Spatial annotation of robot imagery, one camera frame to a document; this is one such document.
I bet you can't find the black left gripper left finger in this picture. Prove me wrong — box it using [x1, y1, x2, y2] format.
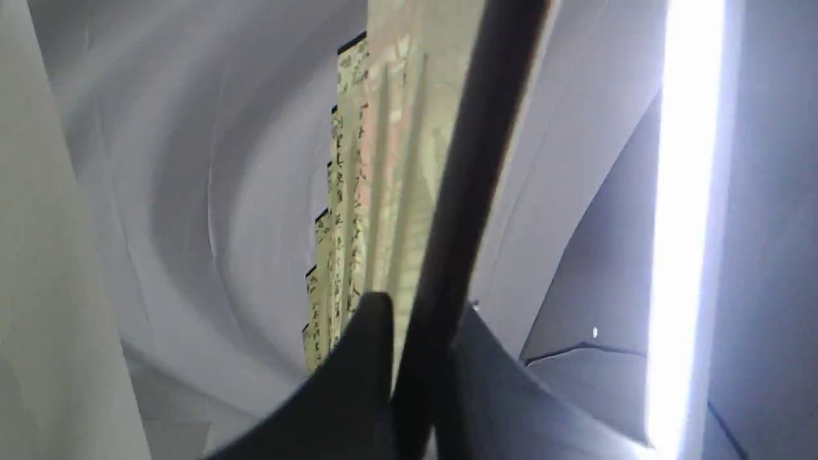
[211, 292, 396, 459]

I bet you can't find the painted folding paper fan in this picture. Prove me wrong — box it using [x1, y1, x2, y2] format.
[302, 0, 554, 460]

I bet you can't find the grey backdrop cloth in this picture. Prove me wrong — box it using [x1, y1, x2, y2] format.
[29, 1, 667, 458]

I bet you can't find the white desk lamp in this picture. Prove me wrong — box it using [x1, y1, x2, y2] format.
[645, 1, 747, 459]

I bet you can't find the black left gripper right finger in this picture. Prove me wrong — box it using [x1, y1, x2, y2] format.
[437, 306, 652, 459]

